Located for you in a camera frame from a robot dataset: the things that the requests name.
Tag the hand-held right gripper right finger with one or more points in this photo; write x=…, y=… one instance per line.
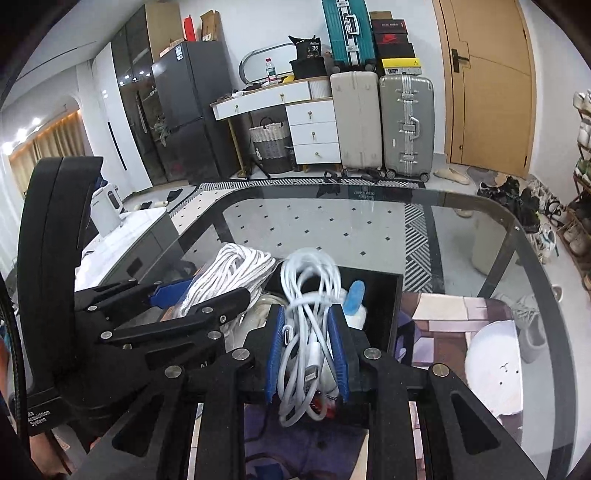
x=339, y=355

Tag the white plush with blue part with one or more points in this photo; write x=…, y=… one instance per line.
x=358, y=318

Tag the white ribbed container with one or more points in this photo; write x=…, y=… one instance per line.
x=320, y=89

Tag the wooden door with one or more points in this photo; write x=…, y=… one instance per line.
x=489, y=83

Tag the plain black shoebox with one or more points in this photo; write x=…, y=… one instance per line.
x=396, y=50

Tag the plastic water bottle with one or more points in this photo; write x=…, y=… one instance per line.
x=270, y=71

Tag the person's left hand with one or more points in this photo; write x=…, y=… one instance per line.
x=44, y=454

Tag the wooden shoe rack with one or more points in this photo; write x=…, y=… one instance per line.
x=577, y=180

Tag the dark grey refrigerator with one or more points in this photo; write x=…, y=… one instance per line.
x=194, y=115

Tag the black shoebox with red stripe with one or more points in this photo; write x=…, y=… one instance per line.
x=388, y=26

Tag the black cardboard box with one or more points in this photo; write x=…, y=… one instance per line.
x=383, y=314

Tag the white desk with drawers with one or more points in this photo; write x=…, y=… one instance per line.
x=314, y=115

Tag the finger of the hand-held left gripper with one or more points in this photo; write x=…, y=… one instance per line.
x=171, y=293
x=217, y=310

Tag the beige curtain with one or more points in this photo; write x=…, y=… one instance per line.
x=51, y=147

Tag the beige suitcase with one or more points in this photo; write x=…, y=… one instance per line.
x=355, y=120

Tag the grey sneaker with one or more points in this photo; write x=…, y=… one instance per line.
x=528, y=327

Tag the teal suitcase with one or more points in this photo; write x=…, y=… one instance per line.
x=348, y=32

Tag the tall cardboard box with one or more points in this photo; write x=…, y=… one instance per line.
x=210, y=25

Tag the silver suitcase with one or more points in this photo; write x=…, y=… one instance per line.
x=406, y=124

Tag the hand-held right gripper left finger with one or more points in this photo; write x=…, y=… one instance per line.
x=274, y=350

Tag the heap of dark shoes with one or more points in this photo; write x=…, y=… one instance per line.
x=521, y=203

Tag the grey side cabinet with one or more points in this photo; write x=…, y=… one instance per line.
x=138, y=240

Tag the black paper bag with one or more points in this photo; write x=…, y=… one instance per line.
x=311, y=46

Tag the woven laundry basket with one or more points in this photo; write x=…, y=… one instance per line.
x=270, y=145

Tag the flat cardboard box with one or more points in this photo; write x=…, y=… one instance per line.
x=171, y=47

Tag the black storage box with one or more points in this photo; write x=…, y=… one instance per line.
x=309, y=69

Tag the brown shoebox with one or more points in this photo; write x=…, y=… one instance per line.
x=381, y=16

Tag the black and red shoebox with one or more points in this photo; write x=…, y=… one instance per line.
x=390, y=38

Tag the oval mirror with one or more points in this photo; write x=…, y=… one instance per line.
x=244, y=60

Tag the white electric kettle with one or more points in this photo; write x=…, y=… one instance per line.
x=108, y=207

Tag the tall glass door cabinet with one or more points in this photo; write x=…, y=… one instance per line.
x=134, y=92

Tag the black tripod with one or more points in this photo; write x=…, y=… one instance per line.
x=256, y=168

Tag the black and white patterned rug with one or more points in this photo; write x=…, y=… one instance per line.
x=300, y=217

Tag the rows of assorted shoes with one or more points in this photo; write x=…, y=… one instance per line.
x=582, y=124

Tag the beige slippers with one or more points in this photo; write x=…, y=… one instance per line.
x=450, y=175

